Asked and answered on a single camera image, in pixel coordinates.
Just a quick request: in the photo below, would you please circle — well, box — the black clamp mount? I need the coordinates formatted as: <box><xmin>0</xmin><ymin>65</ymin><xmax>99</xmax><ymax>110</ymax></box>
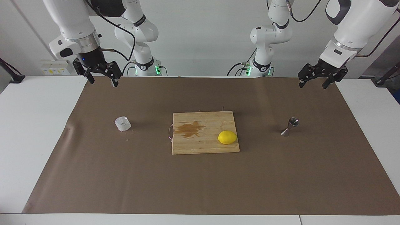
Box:
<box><xmin>372</xmin><ymin>61</ymin><xmax>400</xmax><ymax>87</ymax></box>
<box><xmin>0</xmin><ymin>58</ymin><xmax>25</xmax><ymax>83</ymax></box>

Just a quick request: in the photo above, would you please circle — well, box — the black right base cable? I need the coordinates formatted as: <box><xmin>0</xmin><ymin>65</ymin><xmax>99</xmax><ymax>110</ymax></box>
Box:
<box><xmin>121</xmin><ymin>60</ymin><xmax>168</xmax><ymax>77</ymax></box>

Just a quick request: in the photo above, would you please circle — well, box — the black base cable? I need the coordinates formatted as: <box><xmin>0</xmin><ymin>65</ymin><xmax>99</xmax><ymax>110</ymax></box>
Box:
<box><xmin>227</xmin><ymin>47</ymin><xmax>275</xmax><ymax>77</ymax></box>
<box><xmin>121</xmin><ymin>60</ymin><xmax>168</xmax><ymax>77</ymax></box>

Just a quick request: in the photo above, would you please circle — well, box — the wooden cutting board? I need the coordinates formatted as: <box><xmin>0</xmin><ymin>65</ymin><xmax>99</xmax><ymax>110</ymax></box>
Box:
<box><xmin>172</xmin><ymin>111</ymin><xmax>240</xmax><ymax>155</ymax></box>

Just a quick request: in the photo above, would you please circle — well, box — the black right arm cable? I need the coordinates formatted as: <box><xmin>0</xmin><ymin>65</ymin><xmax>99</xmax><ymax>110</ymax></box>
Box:
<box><xmin>84</xmin><ymin>0</ymin><xmax>137</xmax><ymax>62</ymax></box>

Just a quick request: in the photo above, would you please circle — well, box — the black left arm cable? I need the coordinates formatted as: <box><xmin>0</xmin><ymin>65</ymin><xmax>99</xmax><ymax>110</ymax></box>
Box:
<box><xmin>287</xmin><ymin>0</ymin><xmax>400</xmax><ymax>58</ymax></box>

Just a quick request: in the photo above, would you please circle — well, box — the small clear textured cup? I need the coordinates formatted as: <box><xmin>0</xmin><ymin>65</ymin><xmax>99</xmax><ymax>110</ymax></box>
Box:
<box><xmin>115</xmin><ymin>116</ymin><xmax>131</xmax><ymax>132</ymax></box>

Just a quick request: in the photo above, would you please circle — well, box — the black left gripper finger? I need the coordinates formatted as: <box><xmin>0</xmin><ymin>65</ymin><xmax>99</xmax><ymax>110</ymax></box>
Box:
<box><xmin>322</xmin><ymin>67</ymin><xmax>349</xmax><ymax>89</ymax></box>
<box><xmin>297</xmin><ymin>63</ymin><xmax>324</xmax><ymax>88</ymax></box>

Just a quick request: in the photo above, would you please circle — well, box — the black left base cable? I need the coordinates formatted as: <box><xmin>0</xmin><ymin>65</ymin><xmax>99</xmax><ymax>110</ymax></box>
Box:
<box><xmin>227</xmin><ymin>47</ymin><xmax>275</xmax><ymax>77</ymax></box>

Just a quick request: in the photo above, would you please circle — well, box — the steel double jigger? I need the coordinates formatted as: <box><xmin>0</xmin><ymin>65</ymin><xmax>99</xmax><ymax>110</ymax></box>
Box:
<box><xmin>281</xmin><ymin>117</ymin><xmax>299</xmax><ymax>137</ymax></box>

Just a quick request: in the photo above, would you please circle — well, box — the brown paper table mat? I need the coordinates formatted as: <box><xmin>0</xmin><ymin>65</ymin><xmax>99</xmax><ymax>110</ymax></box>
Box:
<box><xmin>22</xmin><ymin>76</ymin><xmax>400</xmax><ymax>215</ymax></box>

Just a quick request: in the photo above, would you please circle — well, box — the white wall socket box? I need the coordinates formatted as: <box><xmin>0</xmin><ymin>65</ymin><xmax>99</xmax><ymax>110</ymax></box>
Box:
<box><xmin>41</xmin><ymin>60</ymin><xmax>72</xmax><ymax>75</ymax></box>

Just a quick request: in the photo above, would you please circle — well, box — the yellow lemon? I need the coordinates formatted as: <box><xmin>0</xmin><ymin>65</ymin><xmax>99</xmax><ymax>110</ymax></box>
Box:
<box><xmin>218</xmin><ymin>131</ymin><xmax>238</xmax><ymax>145</ymax></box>

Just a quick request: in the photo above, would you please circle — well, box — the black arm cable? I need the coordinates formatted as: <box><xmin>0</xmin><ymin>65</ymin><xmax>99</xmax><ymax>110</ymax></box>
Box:
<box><xmin>287</xmin><ymin>0</ymin><xmax>400</xmax><ymax>58</ymax></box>
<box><xmin>84</xmin><ymin>0</ymin><xmax>137</xmax><ymax>62</ymax></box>

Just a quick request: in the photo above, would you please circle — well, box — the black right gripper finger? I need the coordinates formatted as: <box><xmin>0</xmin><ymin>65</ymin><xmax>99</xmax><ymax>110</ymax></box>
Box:
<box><xmin>99</xmin><ymin>61</ymin><xmax>122</xmax><ymax>88</ymax></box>
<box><xmin>72</xmin><ymin>58</ymin><xmax>95</xmax><ymax>85</ymax></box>

